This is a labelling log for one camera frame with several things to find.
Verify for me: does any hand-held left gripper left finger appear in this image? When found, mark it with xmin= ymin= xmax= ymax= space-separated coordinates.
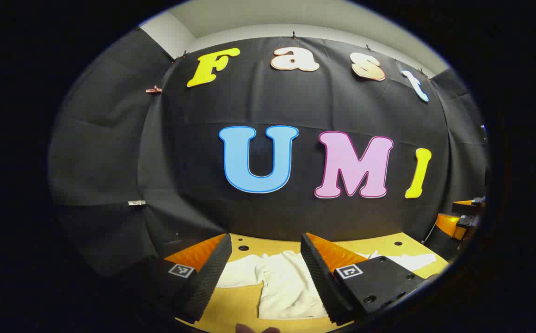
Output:
xmin=150 ymin=234 xmax=233 ymax=324

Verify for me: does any black backdrop cloth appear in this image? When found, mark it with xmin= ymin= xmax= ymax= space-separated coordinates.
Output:
xmin=48 ymin=28 xmax=489 ymax=278

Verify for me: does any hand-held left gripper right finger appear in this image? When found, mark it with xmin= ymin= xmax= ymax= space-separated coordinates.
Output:
xmin=300 ymin=233 xmax=430 ymax=326

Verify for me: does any white zip-up garment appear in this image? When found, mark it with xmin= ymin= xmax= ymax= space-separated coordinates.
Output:
xmin=216 ymin=250 xmax=437 ymax=321

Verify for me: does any thin white cable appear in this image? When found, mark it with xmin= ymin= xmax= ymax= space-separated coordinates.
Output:
xmin=421 ymin=221 xmax=437 ymax=245

